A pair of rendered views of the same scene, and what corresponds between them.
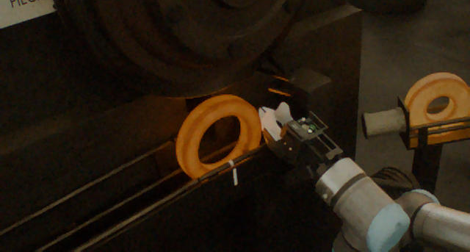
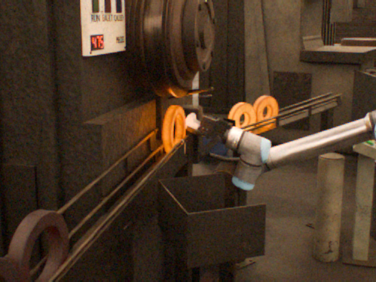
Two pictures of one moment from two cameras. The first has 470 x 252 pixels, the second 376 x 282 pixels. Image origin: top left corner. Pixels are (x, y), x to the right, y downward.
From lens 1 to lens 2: 1.33 m
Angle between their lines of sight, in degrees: 43
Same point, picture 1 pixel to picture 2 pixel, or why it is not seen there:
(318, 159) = (223, 129)
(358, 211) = (253, 142)
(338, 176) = (237, 131)
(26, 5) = (119, 44)
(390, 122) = not seen: hidden behind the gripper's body
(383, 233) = (267, 146)
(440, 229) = (279, 151)
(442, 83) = (244, 105)
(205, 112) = (175, 108)
